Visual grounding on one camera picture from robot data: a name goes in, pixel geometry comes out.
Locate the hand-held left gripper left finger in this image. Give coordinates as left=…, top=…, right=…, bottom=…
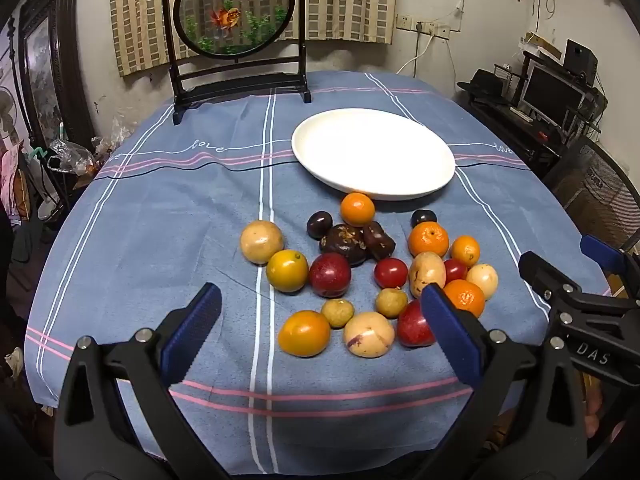
left=52, top=282, right=223, bottom=480

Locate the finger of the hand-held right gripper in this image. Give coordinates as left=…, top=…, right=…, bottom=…
left=580, top=234, right=640, bottom=273
left=518, top=251, right=585, bottom=307

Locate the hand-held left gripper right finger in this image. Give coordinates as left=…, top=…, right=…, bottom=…
left=420, top=282, right=588, bottom=480

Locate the red plum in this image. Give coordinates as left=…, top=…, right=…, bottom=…
left=396, top=300, right=437, bottom=348
left=309, top=253, right=352, bottom=299

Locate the pale cream round fruit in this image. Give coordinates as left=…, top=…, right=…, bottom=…
left=466, top=263, right=499, bottom=301

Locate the red cherry tomato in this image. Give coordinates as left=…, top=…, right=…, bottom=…
left=444, top=258, right=469, bottom=285
left=374, top=257, right=409, bottom=289

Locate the tan oval pepino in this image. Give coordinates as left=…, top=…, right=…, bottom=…
left=409, top=252, right=447, bottom=300

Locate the small tan longan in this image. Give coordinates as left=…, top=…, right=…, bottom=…
left=375, top=287, right=409, bottom=319
left=321, top=298, right=356, bottom=329

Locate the small orange kumquat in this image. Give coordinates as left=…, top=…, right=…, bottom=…
left=451, top=235, right=481, bottom=267

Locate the purple-streaked cream pepino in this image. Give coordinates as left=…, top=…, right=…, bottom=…
left=343, top=311, right=396, bottom=359

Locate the orange-yellow tomato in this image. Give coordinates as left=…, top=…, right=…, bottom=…
left=277, top=310, right=332, bottom=358

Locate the yellow-green citrus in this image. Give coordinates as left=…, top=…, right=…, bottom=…
left=266, top=249, right=309, bottom=293

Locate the dark brown lumpy fruit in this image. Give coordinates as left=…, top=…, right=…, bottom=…
left=362, top=221, right=397, bottom=262

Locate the tan round passion fruit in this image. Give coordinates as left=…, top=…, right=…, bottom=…
left=240, top=220, right=285, bottom=266

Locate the dark brown mangosteen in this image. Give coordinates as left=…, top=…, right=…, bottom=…
left=320, top=224, right=372, bottom=267

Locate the small round orange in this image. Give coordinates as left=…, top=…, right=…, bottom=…
left=340, top=192, right=376, bottom=227

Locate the white round plate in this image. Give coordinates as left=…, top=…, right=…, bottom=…
left=291, top=108, right=457, bottom=202

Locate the person's right hand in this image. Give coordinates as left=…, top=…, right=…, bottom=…
left=584, top=385, right=601, bottom=438

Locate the black mesh chair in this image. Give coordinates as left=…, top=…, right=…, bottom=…
left=542, top=137, right=640, bottom=256

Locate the blue striped tablecloth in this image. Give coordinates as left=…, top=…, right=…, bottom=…
left=24, top=70, right=613, bottom=476

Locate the black media desk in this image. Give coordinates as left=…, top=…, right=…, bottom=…
left=457, top=90, right=606, bottom=176

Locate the computer monitor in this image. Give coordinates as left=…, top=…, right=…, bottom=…
left=520, top=62, right=586, bottom=126

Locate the black speaker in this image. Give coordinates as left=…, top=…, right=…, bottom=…
left=564, top=39, right=598, bottom=86

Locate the black hat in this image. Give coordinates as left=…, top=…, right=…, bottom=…
left=456, top=69, right=506, bottom=101

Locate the clear plastic bag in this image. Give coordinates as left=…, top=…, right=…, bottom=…
left=92, top=117, right=136, bottom=158
left=47, top=137, right=98, bottom=178

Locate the flat cardboard box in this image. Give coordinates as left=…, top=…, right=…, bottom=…
left=522, top=32, right=563, bottom=61

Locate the dark wood framed picture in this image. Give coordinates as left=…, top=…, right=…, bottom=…
left=15, top=0, right=96, bottom=151

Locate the goldfish embroidery screen black stand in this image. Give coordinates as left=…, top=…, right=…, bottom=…
left=161, top=0, right=313, bottom=127

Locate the beige checked curtain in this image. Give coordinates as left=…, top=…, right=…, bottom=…
left=109, top=0, right=399, bottom=78

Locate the white power cable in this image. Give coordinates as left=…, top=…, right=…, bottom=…
left=397, top=30, right=433, bottom=76

